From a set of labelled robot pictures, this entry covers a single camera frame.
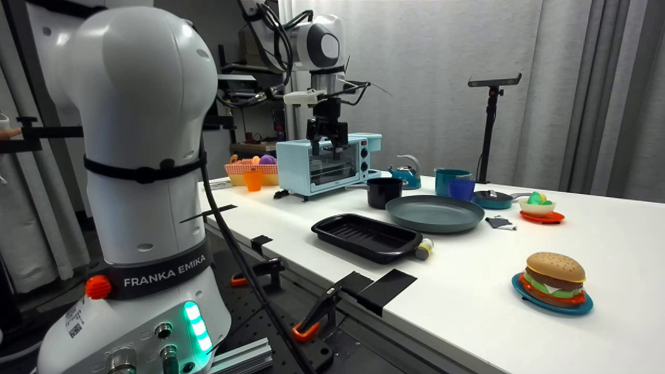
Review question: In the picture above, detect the black rectangular ribbed tray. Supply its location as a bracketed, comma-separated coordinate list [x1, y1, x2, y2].
[309, 213, 426, 267]

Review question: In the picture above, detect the black tripod stand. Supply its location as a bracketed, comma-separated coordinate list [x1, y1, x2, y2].
[465, 72, 527, 185]

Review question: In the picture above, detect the dark blue cup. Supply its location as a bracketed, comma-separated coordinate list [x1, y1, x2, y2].
[450, 177, 479, 204]

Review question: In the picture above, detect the thin black table bracket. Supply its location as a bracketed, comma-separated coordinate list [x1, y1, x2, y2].
[178, 202, 240, 227]

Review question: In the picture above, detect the orange handled bar clamp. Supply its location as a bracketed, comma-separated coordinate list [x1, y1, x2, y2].
[290, 286, 344, 347]
[228, 257, 288, 294]

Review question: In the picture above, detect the aluminium extrusion bar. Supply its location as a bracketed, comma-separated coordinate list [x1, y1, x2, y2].
[210, 334, 276, 374]

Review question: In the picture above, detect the small blue plate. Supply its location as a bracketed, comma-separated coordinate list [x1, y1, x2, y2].
[509, 270, 597, 321]

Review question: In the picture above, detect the small black clamp plate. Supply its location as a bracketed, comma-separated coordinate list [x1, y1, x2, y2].
[249, 233, 274, 257]

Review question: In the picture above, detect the background metal shelf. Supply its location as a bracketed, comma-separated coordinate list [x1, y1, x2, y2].
[214, 61, 295, 161]

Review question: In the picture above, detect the short black clamp plate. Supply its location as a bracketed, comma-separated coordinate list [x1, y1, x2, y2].
[333, 270, 376, 299]

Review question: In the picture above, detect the gray curtain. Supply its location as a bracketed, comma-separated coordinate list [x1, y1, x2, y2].
[276, 0, 665, 204]

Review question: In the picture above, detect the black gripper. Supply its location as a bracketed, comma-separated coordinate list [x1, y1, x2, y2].
[305, 100, 349, 161]

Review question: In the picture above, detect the black perforated base board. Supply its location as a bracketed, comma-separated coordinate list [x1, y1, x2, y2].
[206, 232, 487, 374]

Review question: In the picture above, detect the teal cup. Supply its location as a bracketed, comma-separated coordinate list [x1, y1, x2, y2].
[433, 167, 472, 199]

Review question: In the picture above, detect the small orange plate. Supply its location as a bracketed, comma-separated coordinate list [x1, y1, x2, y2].
[517, 209, 567, 227]

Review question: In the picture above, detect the black rod clamp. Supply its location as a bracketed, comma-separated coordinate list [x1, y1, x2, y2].
[0, 114, 86, 156]

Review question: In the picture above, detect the gray round plate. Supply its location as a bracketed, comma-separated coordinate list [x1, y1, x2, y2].
[385, 193, 487, 238]

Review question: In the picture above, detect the small white toy can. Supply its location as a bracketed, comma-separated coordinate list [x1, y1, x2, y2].
[412, 238, 436, 262]

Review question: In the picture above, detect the orange toy cup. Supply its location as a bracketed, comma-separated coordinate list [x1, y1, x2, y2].
[241, 167, 269, 195]

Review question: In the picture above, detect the long black clamp plate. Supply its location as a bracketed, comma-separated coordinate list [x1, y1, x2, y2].
[355, 267, 421, 319]

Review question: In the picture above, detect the toy hamburger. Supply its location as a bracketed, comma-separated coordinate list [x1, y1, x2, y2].
[520, 250, 589, 310]

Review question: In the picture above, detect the black base cable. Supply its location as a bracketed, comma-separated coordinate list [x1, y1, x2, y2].
[197, 144, 316, 374]

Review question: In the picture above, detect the teal toy kettle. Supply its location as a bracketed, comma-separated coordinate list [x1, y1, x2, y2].
[386, 153, 424, 191]

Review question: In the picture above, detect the light blue toy toaster oven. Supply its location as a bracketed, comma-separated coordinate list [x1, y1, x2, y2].
[274, 131, 385, 202]

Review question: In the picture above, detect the orange toy basket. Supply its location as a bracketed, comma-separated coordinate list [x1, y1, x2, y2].
[223, 153, 280, 190]

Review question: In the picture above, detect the small teal pan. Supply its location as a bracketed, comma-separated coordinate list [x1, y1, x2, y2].
[472, 190, 517, 213]

